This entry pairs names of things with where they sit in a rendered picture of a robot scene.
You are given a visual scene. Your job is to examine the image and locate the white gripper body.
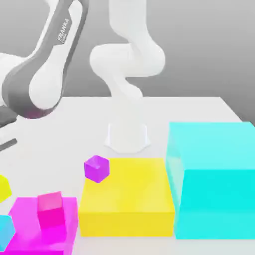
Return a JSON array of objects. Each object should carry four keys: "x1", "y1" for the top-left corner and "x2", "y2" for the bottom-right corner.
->
[{"x1": 0, "y1": 127, "x2": 22, "y2": 160}]

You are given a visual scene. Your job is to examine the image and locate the small yellow cube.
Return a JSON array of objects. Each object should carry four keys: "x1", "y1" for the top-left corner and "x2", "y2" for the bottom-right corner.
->
[{"x1": 0, "y1": 174, "x2": 12, "y2": 204}]

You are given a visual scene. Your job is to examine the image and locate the small pink cube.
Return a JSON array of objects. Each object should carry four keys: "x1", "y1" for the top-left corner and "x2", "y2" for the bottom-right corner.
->
[{"x1": 37, "y1": 191, "x2": 66, "y2": 232}]

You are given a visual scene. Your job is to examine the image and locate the small blue cube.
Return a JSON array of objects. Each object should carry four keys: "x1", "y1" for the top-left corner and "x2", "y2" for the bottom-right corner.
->
[{"x1": 0, "y1": 215, "x2": 16, "y2": 250}]

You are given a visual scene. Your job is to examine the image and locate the small purple cube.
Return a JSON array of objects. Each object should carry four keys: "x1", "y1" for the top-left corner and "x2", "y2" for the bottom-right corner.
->
[{"x1": 84, "y1": 154, "x2": 111, "y2": 184}]

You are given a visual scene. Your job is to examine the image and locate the large magenta box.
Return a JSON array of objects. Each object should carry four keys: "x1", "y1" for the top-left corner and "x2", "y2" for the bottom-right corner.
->
[{"x1": 0, "y1": 196, "x2": 79, "y2": 255}]

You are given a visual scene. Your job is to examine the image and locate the large yellow box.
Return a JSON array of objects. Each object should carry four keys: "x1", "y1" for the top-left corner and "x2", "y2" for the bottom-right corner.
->
[{"x1": 78, "y1": 157, "x2": 176, "y2": 238}]

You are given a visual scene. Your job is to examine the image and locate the large cyan box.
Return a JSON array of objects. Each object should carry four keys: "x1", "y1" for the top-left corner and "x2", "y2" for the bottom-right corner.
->
[{"x1": 166, "y1": 121, "x2": 255, "y2": 240}]

